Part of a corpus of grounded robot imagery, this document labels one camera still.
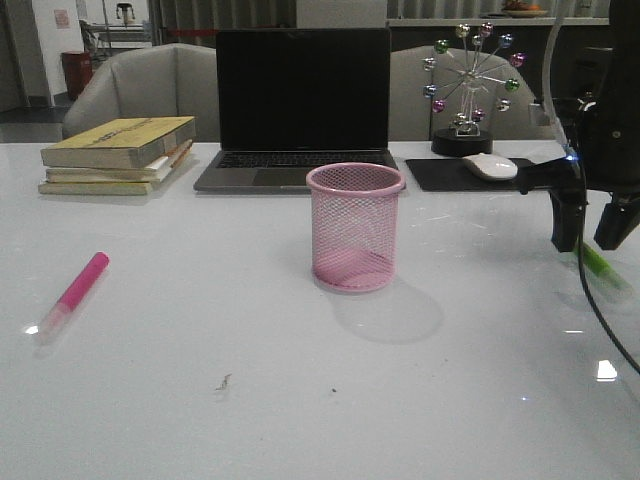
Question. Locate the pink highlighter pen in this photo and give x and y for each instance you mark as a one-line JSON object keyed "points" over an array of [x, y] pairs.
{"points": [[60, 313]]}

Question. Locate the ferris wheel desk ornament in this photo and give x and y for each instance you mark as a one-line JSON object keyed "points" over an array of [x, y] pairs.
{"points": [[469, 86]]}

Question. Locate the bottom yellow book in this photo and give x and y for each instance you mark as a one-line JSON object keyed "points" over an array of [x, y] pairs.
{"points": [[112, 188]]}

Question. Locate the yellow book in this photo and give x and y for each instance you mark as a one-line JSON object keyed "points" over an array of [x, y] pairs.
{"points": [[112, 188], [121, 143]]}

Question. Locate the green highlighter pen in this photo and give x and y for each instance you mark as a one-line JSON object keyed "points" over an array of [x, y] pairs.
{"points": [[599, 269]]}

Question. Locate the fruit bowl on counter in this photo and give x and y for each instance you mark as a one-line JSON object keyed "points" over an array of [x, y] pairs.
{"points": [[522, 9]]}

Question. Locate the pink mesh pen holder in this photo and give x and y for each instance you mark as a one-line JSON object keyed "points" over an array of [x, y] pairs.
{"points": [[354, 208]]}

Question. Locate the left beige armchair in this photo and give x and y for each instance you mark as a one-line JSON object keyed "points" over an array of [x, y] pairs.
{"points": [[168, 80]]}

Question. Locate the black mouse pad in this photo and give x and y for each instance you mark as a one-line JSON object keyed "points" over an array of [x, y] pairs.
{"points": [[451, 175]]}

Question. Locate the beige armchair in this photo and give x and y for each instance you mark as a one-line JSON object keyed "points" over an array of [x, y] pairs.
{"points": [[168, 80], [409, 110]]}

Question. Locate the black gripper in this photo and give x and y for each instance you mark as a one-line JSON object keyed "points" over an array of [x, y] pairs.
{"points": [[602, 155]]}

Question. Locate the red barrier belt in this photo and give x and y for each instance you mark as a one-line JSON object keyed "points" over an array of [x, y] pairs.
{"points": [[177, 32]]}

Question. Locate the grey laptop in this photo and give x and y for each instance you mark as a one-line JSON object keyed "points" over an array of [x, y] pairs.
{"points": [[291, 100]]}

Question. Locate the right beige armchair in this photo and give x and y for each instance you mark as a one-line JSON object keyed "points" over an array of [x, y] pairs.
{"points": [[409, 110]]}

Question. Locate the red trash bin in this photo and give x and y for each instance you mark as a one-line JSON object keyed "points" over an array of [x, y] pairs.
{"points": [[78, 71]]}

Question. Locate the white cabinet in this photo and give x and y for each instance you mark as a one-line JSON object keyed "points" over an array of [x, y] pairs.
{"points": [[341, 13]]}

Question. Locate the top yellow book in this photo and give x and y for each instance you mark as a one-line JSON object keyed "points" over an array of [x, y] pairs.
{"points": [[121, 143]]}

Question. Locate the white computer mouse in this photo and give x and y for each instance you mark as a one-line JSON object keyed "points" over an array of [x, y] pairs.
{"points": [[490, 167]]}

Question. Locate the middle cream book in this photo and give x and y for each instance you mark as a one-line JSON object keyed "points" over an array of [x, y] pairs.
{"points": [[155, 172]]}

